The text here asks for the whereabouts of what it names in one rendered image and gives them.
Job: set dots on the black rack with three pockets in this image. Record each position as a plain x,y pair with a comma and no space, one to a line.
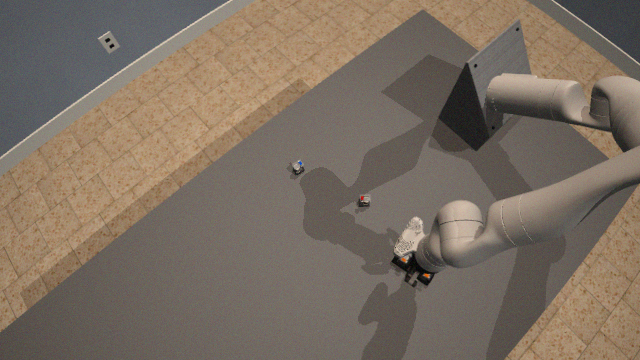
407,266

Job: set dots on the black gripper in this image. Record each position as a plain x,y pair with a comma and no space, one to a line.
418,271

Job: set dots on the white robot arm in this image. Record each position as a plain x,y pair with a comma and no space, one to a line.
550,212

